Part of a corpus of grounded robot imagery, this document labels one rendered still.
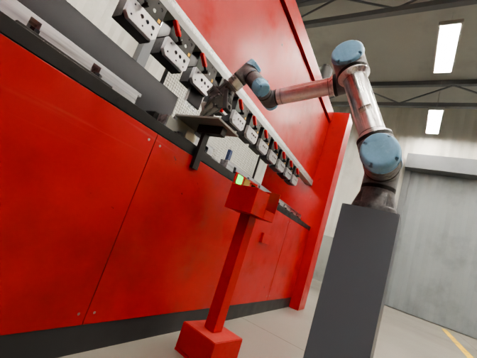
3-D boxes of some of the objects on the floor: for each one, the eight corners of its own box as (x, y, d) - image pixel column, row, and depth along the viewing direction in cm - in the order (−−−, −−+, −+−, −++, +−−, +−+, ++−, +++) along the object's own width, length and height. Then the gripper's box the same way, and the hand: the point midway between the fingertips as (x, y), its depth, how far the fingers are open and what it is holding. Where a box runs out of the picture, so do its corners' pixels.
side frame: (298, 310, 288) (350, 112, 330) (231, 280, 333) (284, 109, 375) (304, 309, 309) (353, 123, 351) (240, 280, 354) (289, 118, 396)
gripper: (231, 85, 141) (200, 113, 145) (223, 74, 133) (189, 104, 138) (239, 95, 136) (206, 123, 141) (230, 84, 129) (196, 114, 133)
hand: (202, 115), depth 137 cm, fingers closed
